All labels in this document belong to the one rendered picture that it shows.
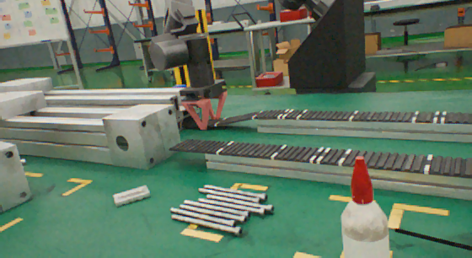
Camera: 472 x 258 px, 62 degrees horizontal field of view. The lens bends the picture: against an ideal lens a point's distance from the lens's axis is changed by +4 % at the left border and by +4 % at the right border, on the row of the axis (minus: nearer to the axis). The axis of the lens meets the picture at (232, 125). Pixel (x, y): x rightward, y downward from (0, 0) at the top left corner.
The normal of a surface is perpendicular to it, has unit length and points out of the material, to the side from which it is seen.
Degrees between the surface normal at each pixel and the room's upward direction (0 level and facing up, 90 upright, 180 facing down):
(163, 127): 90
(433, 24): 90
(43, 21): 90
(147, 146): 90
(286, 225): 0
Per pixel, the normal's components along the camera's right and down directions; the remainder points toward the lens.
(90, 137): -0.51, 0.31
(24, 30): -0.17, 0.30
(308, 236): -0.14, -0.95
